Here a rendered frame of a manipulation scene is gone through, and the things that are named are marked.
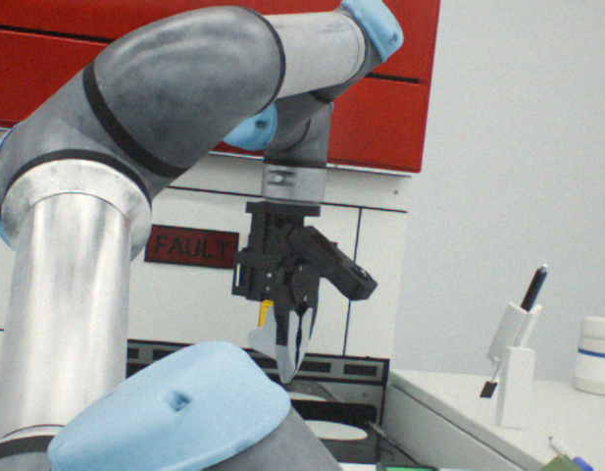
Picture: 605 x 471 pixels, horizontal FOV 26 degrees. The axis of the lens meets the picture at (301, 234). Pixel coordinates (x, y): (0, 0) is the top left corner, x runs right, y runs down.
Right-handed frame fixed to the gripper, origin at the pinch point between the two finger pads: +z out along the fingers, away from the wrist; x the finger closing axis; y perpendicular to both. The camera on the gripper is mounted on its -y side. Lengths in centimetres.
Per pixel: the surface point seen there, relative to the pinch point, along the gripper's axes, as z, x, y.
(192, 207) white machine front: -17.8, -4.1, 17.9
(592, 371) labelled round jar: -1.1, -30.0, -28.7
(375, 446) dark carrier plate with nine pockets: 7.5, -2.8, -10.3
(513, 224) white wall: -11, -186, 30
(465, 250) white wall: -4, -178, 39
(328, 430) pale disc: 7.5, -6.3, -2.7
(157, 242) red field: -13.1, -1.2, 20.9
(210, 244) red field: -13.3, -5.5, 15.7
